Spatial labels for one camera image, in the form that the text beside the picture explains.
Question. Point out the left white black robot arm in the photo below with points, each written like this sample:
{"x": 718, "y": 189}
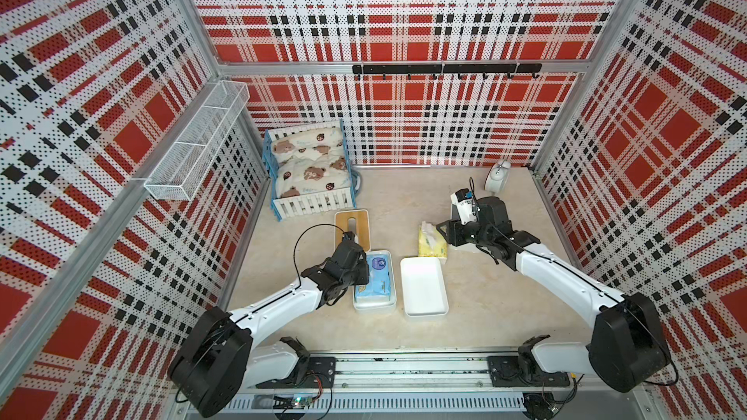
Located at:
{"x": 224, "y": 352}

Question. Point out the wooden tissue box lid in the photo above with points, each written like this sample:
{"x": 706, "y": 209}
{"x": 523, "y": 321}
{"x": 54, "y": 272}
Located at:
{"x": 357, "y": 222}

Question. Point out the yellow tissue paper pack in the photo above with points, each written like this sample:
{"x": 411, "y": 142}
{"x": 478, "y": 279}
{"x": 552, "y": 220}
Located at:
{"x": 431, "y": 244}

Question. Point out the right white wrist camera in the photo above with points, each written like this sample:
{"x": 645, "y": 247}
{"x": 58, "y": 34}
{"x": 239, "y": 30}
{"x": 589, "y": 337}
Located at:
{"x": 467, "y": 194}

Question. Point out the white wire mesh shelf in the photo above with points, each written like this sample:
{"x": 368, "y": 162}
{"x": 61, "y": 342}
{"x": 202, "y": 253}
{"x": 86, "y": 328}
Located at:
{"x": 182, "y": 170}

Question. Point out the white soap dispenser bottle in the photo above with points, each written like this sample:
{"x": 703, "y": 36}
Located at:
{"x": 497, "y": 177}

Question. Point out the black wall hook rail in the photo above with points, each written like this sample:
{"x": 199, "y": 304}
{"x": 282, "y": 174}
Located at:
{"x": 432, "y": 69}

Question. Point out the bear print pillow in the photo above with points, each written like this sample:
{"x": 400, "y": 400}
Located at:
{"x": 310, "y": 162}

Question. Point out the white tissue box base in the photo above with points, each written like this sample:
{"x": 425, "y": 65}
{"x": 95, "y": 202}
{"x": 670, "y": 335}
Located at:
{"x": 424, "y": 293}
{"x": 376, "y": 303}

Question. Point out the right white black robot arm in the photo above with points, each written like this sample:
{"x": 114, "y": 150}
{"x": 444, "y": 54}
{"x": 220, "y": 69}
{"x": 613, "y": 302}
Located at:
{"x": 627, "y": 345}

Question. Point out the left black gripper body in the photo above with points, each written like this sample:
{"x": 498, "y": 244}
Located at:
{"x": 358, "y": 275}

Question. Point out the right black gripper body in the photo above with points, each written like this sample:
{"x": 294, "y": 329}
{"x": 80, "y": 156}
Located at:
{"x": 470, "y": 232}

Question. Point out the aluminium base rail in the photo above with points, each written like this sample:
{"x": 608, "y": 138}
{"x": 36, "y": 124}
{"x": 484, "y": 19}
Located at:
{"x": 439, "y": 385}

